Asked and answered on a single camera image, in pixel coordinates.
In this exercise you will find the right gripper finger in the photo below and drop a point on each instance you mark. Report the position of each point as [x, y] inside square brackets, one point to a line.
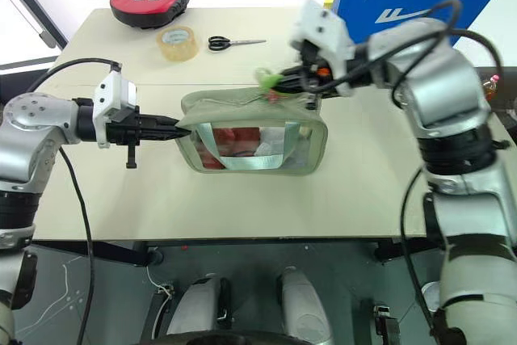
[295, 86]
[295, 72]

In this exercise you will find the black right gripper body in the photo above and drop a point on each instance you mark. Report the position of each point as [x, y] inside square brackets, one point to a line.
[317, 66]

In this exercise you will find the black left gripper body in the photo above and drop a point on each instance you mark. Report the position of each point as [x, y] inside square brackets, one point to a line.
[123, 129]

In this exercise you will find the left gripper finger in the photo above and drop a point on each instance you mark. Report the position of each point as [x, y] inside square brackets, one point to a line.
[169, 133]
[159, 122]

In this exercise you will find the green plastic clip toy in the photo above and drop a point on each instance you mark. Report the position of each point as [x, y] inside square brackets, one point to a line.
[266, 78]

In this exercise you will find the green pouch with clear window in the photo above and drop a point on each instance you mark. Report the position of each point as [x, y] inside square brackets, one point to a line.
[250, 112]

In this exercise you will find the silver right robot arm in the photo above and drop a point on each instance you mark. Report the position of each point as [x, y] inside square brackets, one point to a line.
[444, 86]

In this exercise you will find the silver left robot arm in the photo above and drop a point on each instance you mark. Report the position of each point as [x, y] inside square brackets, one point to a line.
[28, 147]

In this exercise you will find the red packet inside pouch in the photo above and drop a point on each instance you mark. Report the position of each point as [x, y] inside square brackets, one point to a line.
[236, 139]

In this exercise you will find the clear packing tape roll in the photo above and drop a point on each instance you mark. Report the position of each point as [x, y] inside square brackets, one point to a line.
[177, 44]

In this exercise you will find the black diagonal bar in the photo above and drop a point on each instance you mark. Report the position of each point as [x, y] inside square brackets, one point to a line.
[30, 1]

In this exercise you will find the silver left robot leg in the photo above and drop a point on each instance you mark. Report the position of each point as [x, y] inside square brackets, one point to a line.
[198, 304]

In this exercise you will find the silver robot leg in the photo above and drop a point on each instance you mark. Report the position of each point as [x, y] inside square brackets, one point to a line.
[301, 304]
[198, 304]

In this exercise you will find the small bottle with pink cap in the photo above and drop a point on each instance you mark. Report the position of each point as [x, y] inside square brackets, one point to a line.
[490, 86]

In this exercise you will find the silver right robot leg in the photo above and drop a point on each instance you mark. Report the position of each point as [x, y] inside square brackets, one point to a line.
[301, 304]

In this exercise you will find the white cup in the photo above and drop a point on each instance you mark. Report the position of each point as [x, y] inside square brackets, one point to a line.
[431, 294]

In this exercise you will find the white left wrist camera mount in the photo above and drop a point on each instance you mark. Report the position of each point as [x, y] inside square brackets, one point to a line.
[113, 96]

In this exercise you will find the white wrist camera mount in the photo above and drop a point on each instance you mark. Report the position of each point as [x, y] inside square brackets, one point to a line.
[113, 96]
[323, 23]

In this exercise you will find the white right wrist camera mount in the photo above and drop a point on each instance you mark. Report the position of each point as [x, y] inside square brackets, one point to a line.
[323, 23]

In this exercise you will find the black table frame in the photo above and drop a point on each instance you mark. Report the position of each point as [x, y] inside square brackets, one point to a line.
[121, 250]

